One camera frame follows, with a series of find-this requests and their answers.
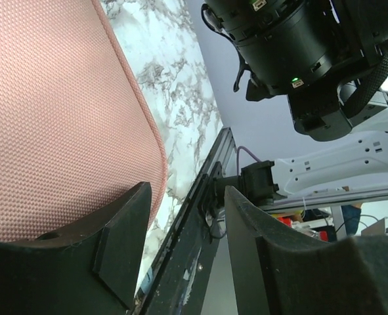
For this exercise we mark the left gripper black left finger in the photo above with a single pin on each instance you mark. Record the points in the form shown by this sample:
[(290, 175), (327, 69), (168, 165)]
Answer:
[(89, 266)]

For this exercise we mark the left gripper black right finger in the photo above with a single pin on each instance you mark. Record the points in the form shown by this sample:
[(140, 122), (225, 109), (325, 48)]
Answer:
[(278, 270)]

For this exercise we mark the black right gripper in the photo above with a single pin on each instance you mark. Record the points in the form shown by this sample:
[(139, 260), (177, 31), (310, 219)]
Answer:
[(320, 54)]

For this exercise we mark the pink medicine kit case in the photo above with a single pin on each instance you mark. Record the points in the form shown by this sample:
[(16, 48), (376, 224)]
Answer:
[(75, 130)]

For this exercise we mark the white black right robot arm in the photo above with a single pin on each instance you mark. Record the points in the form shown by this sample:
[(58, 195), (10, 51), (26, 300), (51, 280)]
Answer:
[(266, 181)]

